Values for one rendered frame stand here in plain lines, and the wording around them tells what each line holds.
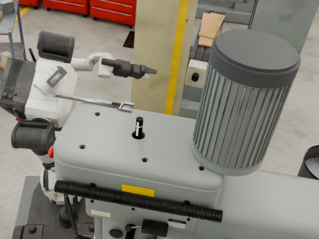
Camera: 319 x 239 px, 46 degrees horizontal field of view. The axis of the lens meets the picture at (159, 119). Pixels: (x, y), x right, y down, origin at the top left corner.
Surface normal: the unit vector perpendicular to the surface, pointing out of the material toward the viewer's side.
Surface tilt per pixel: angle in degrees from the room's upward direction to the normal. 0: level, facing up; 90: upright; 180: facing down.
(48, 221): 0
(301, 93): 0
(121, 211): 90
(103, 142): 0
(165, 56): 90
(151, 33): 90
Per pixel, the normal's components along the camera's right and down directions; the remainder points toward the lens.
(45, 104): 0.14, -0.28
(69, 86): 0.80, -0.07
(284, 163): 0.10, -0.77
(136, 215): -0.14, 0.61
